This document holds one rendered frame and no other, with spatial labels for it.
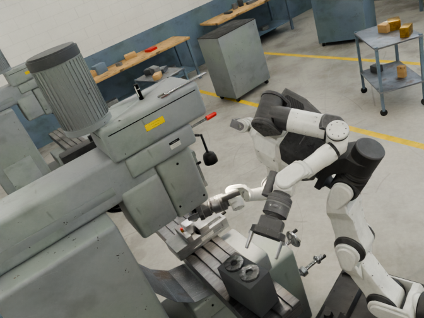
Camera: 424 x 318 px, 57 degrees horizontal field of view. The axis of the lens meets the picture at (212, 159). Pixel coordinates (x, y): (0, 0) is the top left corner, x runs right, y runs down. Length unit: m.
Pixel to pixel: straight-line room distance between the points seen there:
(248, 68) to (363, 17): 2.22
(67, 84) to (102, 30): 6.92
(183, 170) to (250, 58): 4.88
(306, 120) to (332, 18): 6.29
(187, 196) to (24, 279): 0.75
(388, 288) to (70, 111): 1.61
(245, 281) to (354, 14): 6.33
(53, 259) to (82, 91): 0.64
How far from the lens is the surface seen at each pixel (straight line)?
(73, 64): 1.55
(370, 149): 1.56
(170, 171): 1.76
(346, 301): 2.27
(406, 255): 3.27
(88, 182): 1.63
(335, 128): 1.44
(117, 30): 8.53
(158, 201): 1.76
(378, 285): 2.04
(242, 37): 6.43
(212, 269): 2.11
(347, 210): 1.75
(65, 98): 1.56
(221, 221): 2.28
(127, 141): 1.61
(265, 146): 1.61
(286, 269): 2.38
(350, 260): 1.89
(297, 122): 1.48
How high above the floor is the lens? 2.37
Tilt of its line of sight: 28 degrees down
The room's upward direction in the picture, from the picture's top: 21 degrees counter-clockwise
